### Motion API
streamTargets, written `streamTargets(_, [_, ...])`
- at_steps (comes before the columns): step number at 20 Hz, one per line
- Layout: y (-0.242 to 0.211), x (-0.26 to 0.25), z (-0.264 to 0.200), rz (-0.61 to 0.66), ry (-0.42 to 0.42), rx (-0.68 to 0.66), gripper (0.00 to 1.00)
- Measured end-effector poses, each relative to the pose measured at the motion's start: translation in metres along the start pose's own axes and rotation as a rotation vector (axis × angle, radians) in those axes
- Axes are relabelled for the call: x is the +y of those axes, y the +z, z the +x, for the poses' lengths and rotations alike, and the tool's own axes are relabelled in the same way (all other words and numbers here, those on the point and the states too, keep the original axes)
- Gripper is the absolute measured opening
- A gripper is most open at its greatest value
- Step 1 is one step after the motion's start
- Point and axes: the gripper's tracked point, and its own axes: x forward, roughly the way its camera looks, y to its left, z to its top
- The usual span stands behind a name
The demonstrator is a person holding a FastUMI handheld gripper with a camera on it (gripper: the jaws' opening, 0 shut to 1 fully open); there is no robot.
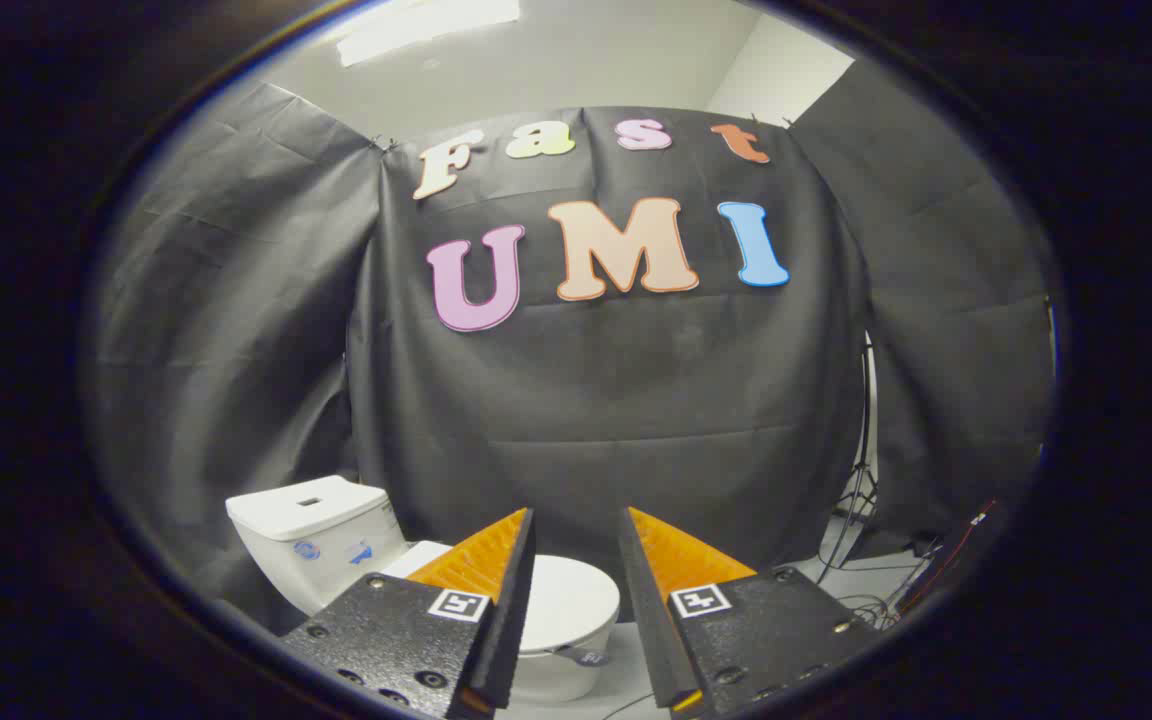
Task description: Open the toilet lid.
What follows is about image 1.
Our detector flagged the black device with red cable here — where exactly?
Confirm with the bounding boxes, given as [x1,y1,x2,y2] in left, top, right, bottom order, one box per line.
[894,498,999,616]

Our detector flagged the white ceramic toilet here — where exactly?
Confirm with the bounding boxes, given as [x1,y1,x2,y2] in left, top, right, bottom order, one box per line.
[226,475,622,704]

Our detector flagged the tangled dark floor cables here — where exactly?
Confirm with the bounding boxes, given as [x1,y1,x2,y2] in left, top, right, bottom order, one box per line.
[834,590,905,629]

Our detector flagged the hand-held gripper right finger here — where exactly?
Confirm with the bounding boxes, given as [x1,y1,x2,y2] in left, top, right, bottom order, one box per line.
[619,507,882,719]

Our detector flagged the black backdrop cloth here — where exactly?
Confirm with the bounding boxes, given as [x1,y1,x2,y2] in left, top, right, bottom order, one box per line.
[86,80,1057,641]

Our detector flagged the thin floor cable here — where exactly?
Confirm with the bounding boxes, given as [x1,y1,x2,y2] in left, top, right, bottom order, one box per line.
[601,690,659,720]

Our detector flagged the white toilet lid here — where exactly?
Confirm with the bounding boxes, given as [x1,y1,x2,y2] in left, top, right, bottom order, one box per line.
[383,542,622,653]

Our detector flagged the black tripod stand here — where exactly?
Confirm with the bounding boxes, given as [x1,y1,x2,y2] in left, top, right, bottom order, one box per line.
[816,335,882,586]

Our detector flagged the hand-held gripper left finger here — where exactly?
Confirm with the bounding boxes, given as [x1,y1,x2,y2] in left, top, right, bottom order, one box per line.
[281,507,537,720]

